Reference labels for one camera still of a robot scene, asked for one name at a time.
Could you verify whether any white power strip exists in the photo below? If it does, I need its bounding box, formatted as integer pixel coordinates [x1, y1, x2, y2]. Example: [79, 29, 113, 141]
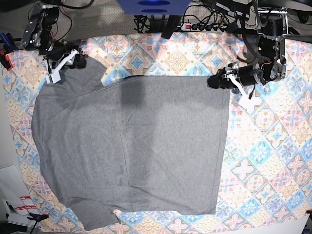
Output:
[180, 23, 226, 33]

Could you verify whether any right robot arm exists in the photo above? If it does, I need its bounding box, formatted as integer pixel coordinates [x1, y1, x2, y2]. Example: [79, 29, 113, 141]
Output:
[21, 0, 87, 71]

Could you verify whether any blue spring clamp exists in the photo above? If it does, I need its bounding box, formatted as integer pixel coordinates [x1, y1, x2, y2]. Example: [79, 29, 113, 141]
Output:
[27, 213, 49, 222]

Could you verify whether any patterned tile tablecloth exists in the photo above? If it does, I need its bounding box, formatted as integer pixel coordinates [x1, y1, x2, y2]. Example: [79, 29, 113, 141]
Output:
[0, 33, 312, 234]

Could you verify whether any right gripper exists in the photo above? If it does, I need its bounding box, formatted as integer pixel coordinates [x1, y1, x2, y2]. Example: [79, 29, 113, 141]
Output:
[40, 41, 87, 69]

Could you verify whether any white box with red labels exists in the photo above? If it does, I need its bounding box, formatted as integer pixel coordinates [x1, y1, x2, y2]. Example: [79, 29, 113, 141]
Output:
[2, 199, 40, 228]

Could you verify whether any grey T-shirt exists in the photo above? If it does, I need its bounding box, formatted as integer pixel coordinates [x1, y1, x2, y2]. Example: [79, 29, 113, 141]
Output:
[31, 58, 230, 231]

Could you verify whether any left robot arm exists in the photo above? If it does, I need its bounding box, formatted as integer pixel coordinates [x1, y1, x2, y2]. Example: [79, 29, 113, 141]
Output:
[207, 0, 288, 89]

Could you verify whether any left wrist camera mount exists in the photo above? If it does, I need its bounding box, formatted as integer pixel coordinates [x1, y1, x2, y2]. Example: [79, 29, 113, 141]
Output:
[229, 74, 256, 110]

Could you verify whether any red and black clamp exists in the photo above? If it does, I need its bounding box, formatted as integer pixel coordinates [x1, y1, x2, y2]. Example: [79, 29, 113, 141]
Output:
[0, 50, 13, 71]

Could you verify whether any black centre post clamp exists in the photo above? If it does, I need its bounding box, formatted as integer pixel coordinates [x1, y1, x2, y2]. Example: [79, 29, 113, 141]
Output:
[161, 15, 181, 39]

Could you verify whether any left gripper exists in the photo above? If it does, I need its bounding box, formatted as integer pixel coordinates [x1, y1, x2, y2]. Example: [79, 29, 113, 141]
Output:
[206, 62, 263, 89]

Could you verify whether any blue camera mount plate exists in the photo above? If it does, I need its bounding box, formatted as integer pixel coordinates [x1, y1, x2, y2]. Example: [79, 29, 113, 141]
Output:
[117, 0, 191, 16]

